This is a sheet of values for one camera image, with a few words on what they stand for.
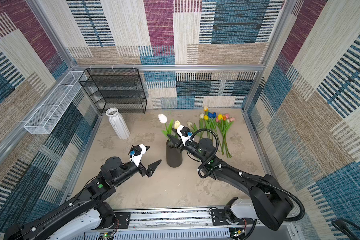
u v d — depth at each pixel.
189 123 1.08
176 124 0.70
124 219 0.73
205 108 1.19
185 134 0.60
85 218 0.59
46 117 0.71
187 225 0.73
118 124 0.92
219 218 0.73
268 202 0.41
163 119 0.65
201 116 1.14
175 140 0.66
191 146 0.65
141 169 0.62
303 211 0.39
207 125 1.08
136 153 0.58
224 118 1.08
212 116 1.11
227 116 1.14
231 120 1.08
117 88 1.08
